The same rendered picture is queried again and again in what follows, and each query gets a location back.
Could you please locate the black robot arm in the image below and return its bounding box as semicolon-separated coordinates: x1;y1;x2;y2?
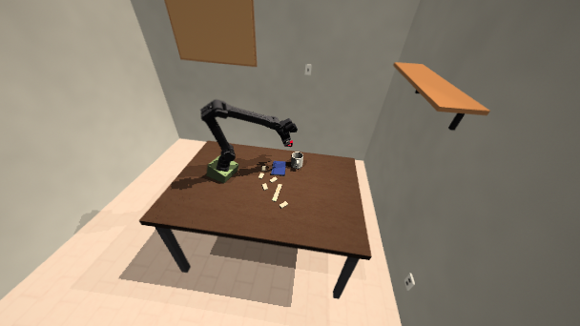
200;99;298;172

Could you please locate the white mug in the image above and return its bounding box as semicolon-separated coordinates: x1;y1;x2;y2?
291;152;303;169

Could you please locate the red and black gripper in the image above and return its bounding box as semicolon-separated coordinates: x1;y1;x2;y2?
280;134;293;147

